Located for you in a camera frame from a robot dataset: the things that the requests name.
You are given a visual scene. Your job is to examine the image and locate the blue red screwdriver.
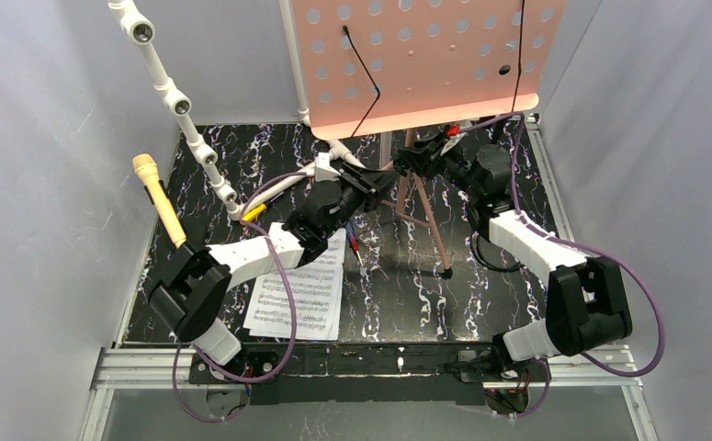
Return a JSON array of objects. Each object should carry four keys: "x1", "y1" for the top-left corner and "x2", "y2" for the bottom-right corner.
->
[{"x1": 345, "y1": 220, "x2": 367, "y2": 276}]

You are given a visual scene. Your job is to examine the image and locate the pink music stand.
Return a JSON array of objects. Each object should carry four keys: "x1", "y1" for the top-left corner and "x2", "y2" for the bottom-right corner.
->
[{"x1": 289, "y1": 0, "x2": 570, "y2": 280}]

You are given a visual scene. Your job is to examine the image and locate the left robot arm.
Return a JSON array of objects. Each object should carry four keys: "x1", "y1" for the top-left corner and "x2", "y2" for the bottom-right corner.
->
[{"x1": 137, "y1": 164, "x2": 400, "y2": 366}]

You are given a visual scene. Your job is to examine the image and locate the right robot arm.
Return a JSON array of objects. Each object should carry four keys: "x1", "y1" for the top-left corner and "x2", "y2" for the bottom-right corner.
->
[{"x1": 394, "y1": 133, "x2": 633, "y2": 368}]

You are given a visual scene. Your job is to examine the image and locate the yellow toy microphone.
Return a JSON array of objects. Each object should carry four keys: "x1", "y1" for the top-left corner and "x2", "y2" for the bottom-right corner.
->
[{"x1": 132, "y1": 153, "x2": 186, "y2": 248}]

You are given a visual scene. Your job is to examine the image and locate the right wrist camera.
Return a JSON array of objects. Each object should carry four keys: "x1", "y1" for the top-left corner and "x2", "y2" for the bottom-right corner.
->
[{"x1": 440, "y1": 125, "x2": 467, "y2": 156}]

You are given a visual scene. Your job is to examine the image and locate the black coiled cable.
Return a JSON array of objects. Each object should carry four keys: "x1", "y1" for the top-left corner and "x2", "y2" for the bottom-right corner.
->
[{"x1": 469, "y1": 231, "x2": 524, "y2": 274}]

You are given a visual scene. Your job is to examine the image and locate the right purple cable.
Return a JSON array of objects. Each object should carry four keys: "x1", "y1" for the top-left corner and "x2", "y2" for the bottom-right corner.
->
[{"x1": 458, "y1": 111, "x2": 667, "y2": 418}]

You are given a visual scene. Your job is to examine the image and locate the purple cable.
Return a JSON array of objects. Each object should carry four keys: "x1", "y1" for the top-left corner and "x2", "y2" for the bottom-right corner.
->
[
  {"x1": 458, "y1": 111, "x2": 667, "y2": 418},
  {"x1": 171, "y1": 170, "x2": 321, "y2": 424}
]

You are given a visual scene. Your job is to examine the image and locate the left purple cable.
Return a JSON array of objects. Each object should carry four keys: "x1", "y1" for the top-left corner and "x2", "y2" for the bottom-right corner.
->
[{"x1": 171, "y1": 170, "x2": 321, "y2": 424}]

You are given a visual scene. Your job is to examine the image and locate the white PVC pipe frame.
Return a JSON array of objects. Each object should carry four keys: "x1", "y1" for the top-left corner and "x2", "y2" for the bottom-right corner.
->
[{"x1": 107, "y1": 1, "x2": 365, "y2": 221}]

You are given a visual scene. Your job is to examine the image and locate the aluminium frame rail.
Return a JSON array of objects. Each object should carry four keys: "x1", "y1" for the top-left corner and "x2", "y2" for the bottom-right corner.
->
[{"x1": 80, "y1": 342, "x2": 658, "y2": 440}]

